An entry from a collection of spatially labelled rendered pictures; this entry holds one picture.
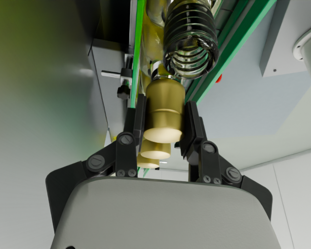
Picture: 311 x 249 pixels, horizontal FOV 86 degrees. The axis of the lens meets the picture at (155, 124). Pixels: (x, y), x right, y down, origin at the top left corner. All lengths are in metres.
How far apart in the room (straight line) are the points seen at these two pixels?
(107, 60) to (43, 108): 0.30
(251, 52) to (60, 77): 0.57
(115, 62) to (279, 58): 0.47
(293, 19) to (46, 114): 0.53
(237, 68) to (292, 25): 0.21
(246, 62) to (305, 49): 0.17
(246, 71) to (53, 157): 0.66
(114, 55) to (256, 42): 0.43
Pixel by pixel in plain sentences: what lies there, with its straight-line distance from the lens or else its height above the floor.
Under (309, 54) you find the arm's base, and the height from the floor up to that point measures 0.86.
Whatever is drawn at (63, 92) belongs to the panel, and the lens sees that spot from 0.25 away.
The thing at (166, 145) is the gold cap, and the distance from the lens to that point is 0.18.
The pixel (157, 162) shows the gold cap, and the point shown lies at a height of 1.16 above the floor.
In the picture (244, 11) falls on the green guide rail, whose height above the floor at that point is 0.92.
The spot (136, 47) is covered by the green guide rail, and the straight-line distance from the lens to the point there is 0.32.
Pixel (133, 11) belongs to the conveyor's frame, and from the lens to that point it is 0.39.
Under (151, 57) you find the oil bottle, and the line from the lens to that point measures 0.16.
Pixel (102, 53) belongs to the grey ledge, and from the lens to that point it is 0.47.
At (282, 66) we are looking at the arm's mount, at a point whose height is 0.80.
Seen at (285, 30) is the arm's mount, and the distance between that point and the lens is 0.57.
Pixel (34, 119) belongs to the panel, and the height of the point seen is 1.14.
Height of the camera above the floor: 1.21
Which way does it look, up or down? 26 degrees down
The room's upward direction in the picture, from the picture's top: 176 degrees counter-clockwise
